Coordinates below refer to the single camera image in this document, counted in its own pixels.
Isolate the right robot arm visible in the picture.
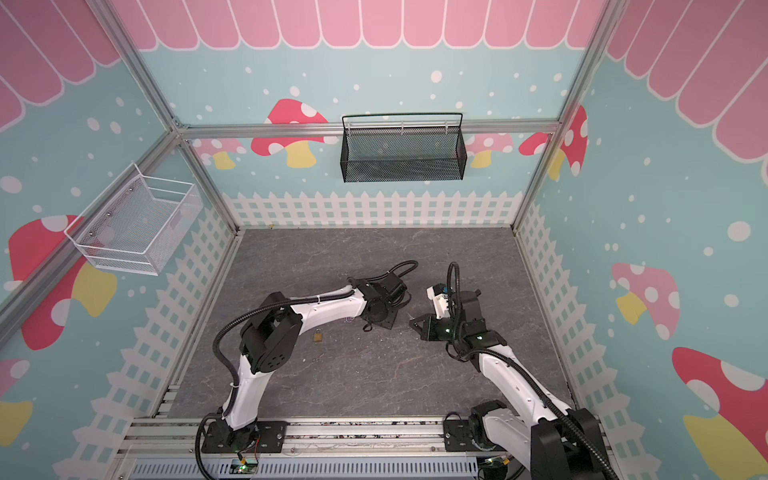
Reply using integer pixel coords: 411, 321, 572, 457
410, 262, 619, 479

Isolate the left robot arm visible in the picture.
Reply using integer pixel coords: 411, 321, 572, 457
193, 260, 418, 479

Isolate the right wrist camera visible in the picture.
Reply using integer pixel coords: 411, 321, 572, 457
427, 284, 451, 319

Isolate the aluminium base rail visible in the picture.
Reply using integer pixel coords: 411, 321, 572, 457
107, 416, 520, 479

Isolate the black wire basket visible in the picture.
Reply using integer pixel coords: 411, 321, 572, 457
340, 112, 468, 183

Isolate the white wire basket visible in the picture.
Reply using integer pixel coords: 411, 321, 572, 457
64, 164, 203, 276

